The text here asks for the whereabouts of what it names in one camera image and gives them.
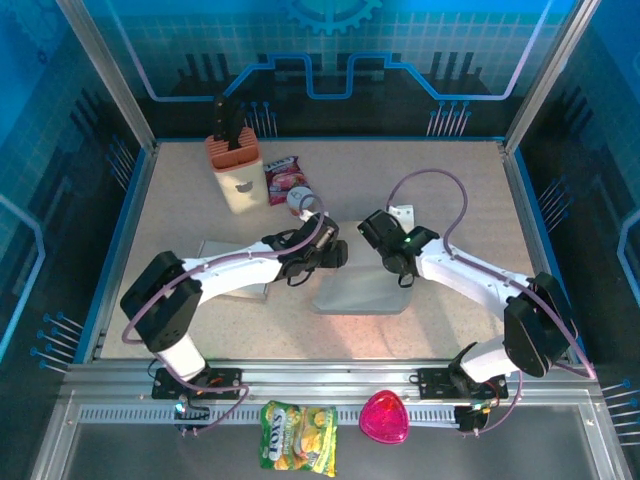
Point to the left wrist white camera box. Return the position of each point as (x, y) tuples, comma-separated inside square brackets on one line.
[(312, 216)]

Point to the pink paper box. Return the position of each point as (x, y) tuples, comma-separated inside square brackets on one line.
[(360, 295)]

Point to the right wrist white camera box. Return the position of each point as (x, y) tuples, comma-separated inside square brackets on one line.
[(404, 215)]

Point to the aluminium frame post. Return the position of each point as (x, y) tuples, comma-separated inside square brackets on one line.
[(550, 75), (107, 75)]

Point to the red candy bag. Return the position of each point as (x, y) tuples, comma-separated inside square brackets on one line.
[(282, 177)]

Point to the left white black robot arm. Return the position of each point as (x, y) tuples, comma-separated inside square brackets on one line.
[(230, 265)]

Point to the small tin can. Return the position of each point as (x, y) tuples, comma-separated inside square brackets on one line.
[(295, 197)]

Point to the beige knife block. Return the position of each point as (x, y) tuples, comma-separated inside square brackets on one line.
[(245, 185)]

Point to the pink translucent plastic box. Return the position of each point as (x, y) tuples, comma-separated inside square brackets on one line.
[(384, 417)]

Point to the aluminium slotted rail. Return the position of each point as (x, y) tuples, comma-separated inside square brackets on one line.
[(350, 415)]

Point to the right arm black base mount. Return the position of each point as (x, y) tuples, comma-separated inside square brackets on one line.
[(435, 384)]

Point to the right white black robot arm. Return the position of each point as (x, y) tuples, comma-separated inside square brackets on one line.
[(475, 280)]

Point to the white paper box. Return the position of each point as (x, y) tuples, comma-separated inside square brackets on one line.
[(220, 248)]

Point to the green yellow candy bag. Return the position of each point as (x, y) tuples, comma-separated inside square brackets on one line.
[(297, 437)]

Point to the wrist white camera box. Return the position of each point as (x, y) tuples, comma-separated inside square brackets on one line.
[(404, 215), (312, 216)]

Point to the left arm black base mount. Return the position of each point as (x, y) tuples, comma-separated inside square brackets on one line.
[(227, 382)]

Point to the aluminium base beam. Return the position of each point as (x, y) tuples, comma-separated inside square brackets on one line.
[(325, 375)]

